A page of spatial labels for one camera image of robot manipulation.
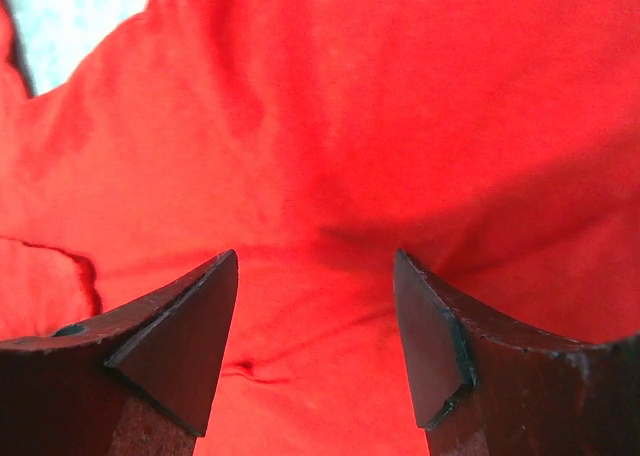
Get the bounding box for red t shirt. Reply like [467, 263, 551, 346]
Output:
[1, 0, 639, 455]

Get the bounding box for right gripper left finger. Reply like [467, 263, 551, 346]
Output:
[1, 250, 238, 455]

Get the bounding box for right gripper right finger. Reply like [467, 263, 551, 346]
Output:
[393, 251, 639, 455]

